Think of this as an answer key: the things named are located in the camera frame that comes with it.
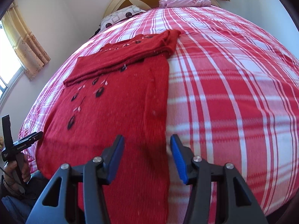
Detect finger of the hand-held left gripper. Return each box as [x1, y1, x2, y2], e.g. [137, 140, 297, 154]
[23, 131, 44, 148]

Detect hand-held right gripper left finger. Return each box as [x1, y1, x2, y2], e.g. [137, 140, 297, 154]
[26, 135, 125, 224]

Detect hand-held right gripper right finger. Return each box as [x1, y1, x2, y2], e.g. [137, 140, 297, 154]
[170, 134, 269, 224]

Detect red knitted sweater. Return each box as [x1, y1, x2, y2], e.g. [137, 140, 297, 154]
[35, 29, 181, 224]

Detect person's left forearm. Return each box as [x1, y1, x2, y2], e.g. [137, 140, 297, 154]
[0, 175, 26, 200]

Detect person's left hand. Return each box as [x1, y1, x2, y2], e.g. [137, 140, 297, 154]
[3, 154, 31, 188]

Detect blue jeans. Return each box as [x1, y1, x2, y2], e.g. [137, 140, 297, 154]
[0, 170, 50, 224]

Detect sliding glass window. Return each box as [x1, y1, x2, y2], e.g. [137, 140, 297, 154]
[0, 21, 24, 98]

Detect red plaid bed sheet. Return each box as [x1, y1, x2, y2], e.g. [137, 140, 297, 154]
[17, 5, 299, 224]

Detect white patterned pillow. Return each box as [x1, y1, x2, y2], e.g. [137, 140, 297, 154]
[99, 5, 147, 31]

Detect pink floral pillow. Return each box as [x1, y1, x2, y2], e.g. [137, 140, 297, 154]
[159, 0, 211, 8]

